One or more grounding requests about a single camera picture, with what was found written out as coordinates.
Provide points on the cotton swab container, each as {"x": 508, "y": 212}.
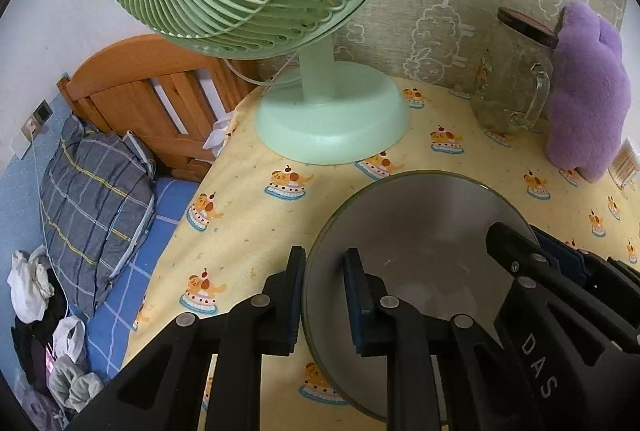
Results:
{"x": 626, "y": 164}

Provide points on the yellow cake-print tablecloth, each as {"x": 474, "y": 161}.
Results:
{"x": 264, "y": 205}

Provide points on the grey bowl with dark rim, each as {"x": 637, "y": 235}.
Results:
{"x": 423, "y": 233}

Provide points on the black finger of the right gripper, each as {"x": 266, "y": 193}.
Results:
{"x": 568, "y": 261}
{"x": 521, "y": 257}

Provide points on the grey plaid pillow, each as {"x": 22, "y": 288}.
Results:
{"x": 96, "y": 203}

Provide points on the glass jar with dark lid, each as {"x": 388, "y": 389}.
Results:
{"x": 512, "y": 81}

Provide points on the white cloth pile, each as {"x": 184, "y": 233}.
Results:
{"x": 30, "y": 286}

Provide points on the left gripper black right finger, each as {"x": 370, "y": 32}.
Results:
{"x": 383, "y": 325}

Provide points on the wooden bed headboard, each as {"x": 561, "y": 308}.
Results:
{"x": 156, "y": 90}

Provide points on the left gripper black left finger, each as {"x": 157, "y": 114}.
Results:
{"x": 264, "y": 324}

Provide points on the purple plush toy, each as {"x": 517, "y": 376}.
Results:
{"x": 590, "y": 96}

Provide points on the wall power socket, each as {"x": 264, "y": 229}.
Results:
{"x": 35, "y": 122}

